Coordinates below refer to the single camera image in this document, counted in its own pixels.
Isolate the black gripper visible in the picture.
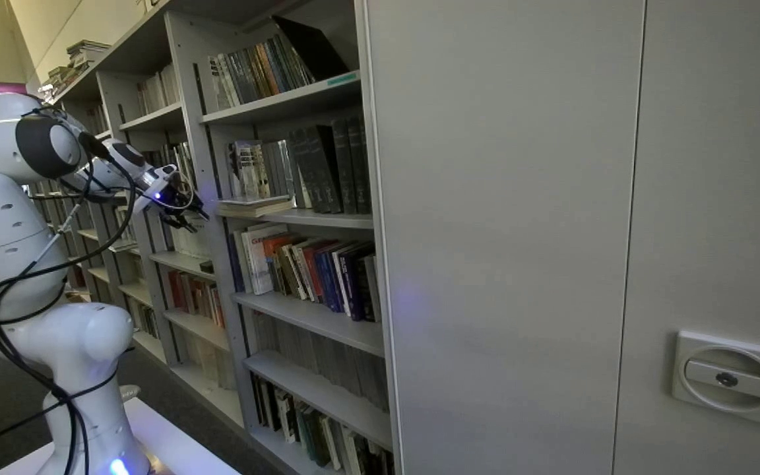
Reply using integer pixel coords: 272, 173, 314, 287
155, 187, 208, 233

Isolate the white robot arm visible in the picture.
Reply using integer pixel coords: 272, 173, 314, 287
0, 92, 201, 475

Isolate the grey metal bookshelf left unit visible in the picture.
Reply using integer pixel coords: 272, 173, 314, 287
49, 14, 243, 426

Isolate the grey metal bookshelf unit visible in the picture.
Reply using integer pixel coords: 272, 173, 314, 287
49, 14, 243, 426
165, 0, 395, 475

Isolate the grey metal bookshelf right unit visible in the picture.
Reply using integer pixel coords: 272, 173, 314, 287
165, 0, 395, 475

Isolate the white cabinet door handle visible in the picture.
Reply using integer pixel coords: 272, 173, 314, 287
669, 330, 760, 426

